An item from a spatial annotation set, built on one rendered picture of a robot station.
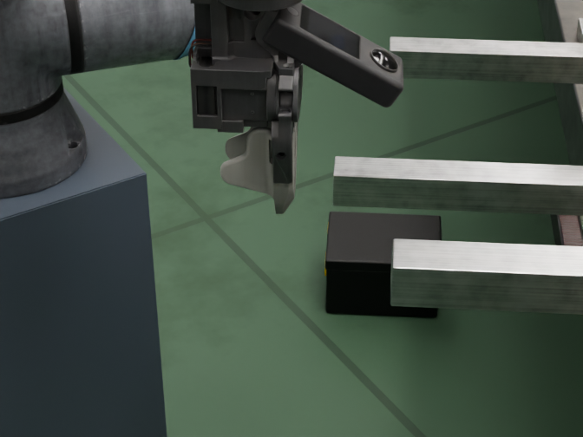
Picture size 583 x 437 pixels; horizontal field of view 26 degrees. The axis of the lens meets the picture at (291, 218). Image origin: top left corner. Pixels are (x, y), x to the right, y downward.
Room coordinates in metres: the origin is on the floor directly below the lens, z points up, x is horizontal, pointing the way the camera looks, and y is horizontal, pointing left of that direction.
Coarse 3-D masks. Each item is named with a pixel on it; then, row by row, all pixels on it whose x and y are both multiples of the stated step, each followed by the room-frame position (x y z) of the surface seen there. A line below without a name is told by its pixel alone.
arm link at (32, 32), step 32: (0, 0) 1.23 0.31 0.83; (32, 0) 1.25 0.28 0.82; (64, 0) 1.26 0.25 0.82; (0, 32) 1.22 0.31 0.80; (32, 32) 1.24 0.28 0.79; (64, 32) 1.25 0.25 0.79; (0, 64) 1.22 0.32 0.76; (32, 64) 1.24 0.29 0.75; (64, 64) 1.25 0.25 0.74; (0, 96) 1.22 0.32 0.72; (32, 96) 1.24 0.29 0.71
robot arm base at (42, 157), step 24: (0, 120) 1.22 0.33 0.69; (24, 120) 1.23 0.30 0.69; (48, 120) 1.25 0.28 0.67; (72, 120) 1.29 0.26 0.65; (0, 144) 1.22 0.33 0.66; (24, 144) 1.22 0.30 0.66; (48, 144) 1.24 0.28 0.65; (72, 144) 1.28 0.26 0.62; (0, 168) 1.21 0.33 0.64; (24, 168) 1.21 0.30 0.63; (48, 168) 1.22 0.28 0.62; (72, 168) 1.25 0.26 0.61; (0, 192) 1.20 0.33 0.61; (24, 192) 1.21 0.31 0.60
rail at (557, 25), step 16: (544, 0) 1.60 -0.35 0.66; (560, 0) 1.51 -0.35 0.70; (576, 0) 1.51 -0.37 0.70; (544, 16) 1.58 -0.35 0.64; (560, 16) 1.46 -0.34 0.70; (576, 16) 1.46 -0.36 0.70; (544, 32) 1.56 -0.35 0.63; (560, 32) 1.43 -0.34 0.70; (560, 96) 1.36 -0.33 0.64; (576, 96) 1.26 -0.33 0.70; (560, 112) 1.34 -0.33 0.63; (576, 112) 1.24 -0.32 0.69; (576, 128) 1.23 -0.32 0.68; (576, 144) 1.21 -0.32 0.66; (576, 160) 1.20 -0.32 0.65
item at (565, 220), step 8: (560, 216) 1.02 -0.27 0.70; (568, 216) 1.02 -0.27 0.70; (576, 216) 1.02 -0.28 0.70; (560, 224) 1.01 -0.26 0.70; (568, 224) 1.01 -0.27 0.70; (576, 224) 1.01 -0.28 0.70; (568, 232) 0.99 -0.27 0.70; (576, 232) 0.99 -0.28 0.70; (568, 240) 0.98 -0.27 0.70; (576, 240) 0.98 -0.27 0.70
